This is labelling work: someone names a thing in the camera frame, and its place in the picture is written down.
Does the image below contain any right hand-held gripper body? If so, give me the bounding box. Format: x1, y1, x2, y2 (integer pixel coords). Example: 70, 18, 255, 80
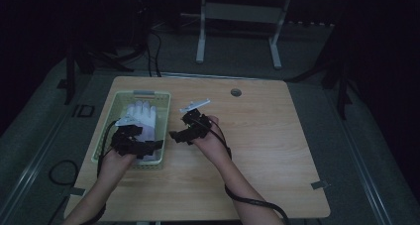
179, 98, 213, 146

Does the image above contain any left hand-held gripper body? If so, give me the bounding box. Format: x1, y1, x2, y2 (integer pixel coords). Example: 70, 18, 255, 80
110, 115, 147, 160

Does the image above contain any lavender glove with white fingers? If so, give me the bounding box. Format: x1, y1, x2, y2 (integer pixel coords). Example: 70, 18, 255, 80
125, 100, 160, 163

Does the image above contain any pale green plastic basket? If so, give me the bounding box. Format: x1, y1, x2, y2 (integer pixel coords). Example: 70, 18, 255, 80
91, 89, 172, 170

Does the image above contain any person's right hand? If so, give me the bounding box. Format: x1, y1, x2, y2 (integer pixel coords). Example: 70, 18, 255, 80
192, 115, 233, 169

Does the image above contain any person's left hand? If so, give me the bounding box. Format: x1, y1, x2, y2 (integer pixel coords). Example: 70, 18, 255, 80
97, 148, 137, 187

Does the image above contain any grey tape piece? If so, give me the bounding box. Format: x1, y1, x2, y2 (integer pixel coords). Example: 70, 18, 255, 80
68, 186, 86, 197
310, 179, 332, 191

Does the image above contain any black stand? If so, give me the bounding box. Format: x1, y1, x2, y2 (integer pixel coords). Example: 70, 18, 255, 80
56, 0, 151, 106
286, 20, 366, 121

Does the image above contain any left hand-held gripper cable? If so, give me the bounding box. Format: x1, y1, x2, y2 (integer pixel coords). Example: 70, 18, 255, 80
78, 118, 121, 225

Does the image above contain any hand-held gripper cable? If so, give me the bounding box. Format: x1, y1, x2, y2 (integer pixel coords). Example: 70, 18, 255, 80
78, 118, 121, 225
193, 118, 291, 225

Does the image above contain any black rectangular floor frame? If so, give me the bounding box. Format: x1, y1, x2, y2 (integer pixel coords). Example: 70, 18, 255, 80
71, 103, 96, 118

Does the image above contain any black hanging cable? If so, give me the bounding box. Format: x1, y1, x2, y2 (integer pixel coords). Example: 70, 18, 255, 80
145, 29, 163, 78

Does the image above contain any black floor cable loop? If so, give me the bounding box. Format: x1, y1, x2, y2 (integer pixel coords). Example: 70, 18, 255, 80
48, 159, 80, 187

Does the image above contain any right hand-held gripper cable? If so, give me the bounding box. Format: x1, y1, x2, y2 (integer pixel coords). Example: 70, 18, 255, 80
193, 118, 291, 225

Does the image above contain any white metal desk frame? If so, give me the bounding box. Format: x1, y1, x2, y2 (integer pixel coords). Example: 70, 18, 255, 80
179, 0, 294, 70

